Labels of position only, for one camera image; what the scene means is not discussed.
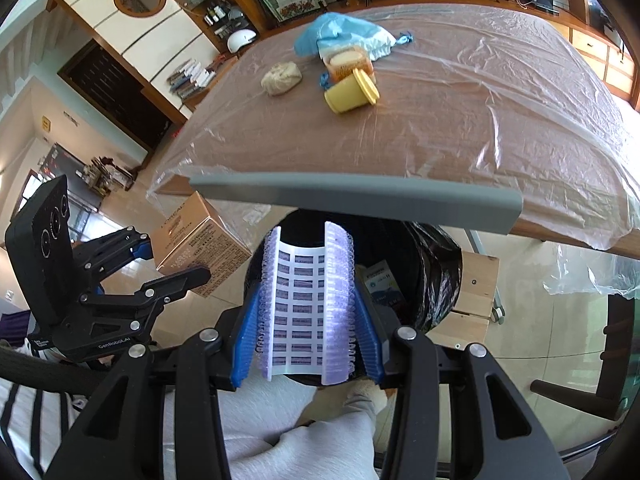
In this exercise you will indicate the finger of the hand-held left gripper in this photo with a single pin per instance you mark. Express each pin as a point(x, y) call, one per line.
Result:
point(112, 245)
point(160, 285)

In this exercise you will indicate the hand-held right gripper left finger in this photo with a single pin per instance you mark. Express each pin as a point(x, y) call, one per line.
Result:
point(246, 350)

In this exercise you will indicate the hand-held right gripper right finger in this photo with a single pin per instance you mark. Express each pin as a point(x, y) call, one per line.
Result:
point(371, 350)

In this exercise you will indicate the black trash bin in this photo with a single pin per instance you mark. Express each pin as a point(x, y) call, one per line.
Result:
point(430, 270)

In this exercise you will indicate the tan cardboard box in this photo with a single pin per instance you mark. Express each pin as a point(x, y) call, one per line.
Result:
point(205, 245)

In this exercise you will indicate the white blue packet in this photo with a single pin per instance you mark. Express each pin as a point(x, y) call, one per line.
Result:
point(385, 285)

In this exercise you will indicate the grey foam edge guard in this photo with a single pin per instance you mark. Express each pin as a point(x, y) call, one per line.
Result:
point(350, 197)

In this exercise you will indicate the striped white cloth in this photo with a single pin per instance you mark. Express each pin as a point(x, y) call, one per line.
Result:
point(35, 430)

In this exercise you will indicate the stack of books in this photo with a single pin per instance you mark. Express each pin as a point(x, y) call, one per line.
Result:
point(192, 80)

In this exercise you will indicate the dark wooden chair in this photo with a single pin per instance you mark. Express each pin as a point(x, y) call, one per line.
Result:
point(585, 395)

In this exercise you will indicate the clear plastic floor sheet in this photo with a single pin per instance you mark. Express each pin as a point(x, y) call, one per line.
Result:
point(590, 275)

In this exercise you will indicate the white helmet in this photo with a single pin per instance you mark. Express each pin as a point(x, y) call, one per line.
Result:
point(243, 40)

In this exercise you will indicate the clear plastic table cover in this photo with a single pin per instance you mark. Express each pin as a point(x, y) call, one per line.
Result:
point(450, 110)

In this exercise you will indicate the yellow lidded cup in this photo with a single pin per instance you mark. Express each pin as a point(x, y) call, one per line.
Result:
point(350, 94)

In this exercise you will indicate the grey helmet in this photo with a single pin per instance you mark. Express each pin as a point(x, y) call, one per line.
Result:
point(236, 17)

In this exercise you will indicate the bread in clear cup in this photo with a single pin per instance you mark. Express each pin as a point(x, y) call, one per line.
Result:
point(347, 60)

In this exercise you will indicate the red floral picture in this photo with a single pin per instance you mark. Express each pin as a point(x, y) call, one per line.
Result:
point(299, 10)

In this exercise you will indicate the blue plastic bag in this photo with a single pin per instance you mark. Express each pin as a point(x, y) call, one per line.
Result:
point(325, 30)

